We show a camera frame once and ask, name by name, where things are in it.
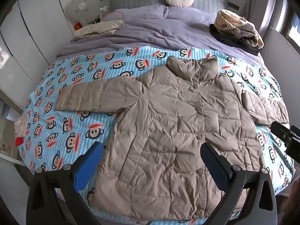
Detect cream folded garment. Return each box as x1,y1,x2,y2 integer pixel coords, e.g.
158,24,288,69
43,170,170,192
73,19,125,40

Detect window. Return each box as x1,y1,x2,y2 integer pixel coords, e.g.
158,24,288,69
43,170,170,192
275,0,300,46

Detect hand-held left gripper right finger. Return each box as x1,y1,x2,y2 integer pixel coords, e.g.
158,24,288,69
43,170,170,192
200,142,278,225

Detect white low shelf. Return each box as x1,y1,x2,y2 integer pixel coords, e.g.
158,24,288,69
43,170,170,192
0,115,26,167

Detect black folded garment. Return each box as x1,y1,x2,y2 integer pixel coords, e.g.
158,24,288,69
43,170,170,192
209,24,260,57

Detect beige quilted puffer jacket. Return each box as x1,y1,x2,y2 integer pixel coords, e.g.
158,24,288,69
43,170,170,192
55,56,290,219

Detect grey curtain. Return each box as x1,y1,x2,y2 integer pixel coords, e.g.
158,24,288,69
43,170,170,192
248,0,272,32

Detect pile of folded clothes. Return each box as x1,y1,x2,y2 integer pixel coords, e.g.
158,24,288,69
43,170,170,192
214,9,264,48

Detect white standing fan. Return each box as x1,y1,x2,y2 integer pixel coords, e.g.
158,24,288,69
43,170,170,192
67,0,92,26

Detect white wardrobe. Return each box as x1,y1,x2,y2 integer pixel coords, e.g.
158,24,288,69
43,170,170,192
0,0,75,106

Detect purple duvet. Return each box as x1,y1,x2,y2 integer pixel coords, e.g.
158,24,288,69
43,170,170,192
56,5,265,64

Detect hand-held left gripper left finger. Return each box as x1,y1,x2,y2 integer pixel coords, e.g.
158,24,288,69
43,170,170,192
26,141,105,225

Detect purple pillow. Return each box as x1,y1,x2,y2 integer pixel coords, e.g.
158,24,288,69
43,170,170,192
103,3,170,27
166,6,219,27

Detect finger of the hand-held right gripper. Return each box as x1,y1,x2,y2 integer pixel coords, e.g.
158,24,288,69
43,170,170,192
271,121,291,146

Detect pink cloth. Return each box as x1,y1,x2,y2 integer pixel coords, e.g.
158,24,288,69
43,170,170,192
14,115,30,139

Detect blue monkey printed blanket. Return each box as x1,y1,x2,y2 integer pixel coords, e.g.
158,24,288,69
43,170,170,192
14,47,296,225

